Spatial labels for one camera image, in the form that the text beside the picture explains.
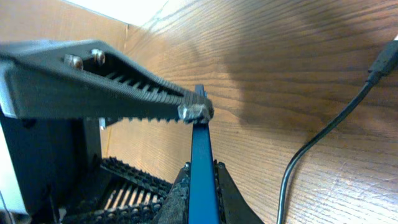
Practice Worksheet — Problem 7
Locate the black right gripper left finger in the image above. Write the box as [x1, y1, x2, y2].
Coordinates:
[151, 162, 190, 224]

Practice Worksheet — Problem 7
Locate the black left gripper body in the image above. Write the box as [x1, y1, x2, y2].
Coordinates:
[1, 114, 101, 222]

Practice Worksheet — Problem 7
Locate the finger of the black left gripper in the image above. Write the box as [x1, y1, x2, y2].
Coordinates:
[1, 40, 214, 124]
[60, 157, 172, 224]

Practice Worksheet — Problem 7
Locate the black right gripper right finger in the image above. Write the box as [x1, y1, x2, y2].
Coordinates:
[214, 160, 263, 224]

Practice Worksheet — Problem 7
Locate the blue Samsung Galaxy smartphone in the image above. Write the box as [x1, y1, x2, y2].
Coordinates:
[187, 83, 221, 224]

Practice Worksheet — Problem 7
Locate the black USB charging cable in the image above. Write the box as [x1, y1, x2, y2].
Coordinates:
[275, 39, 398, 224]

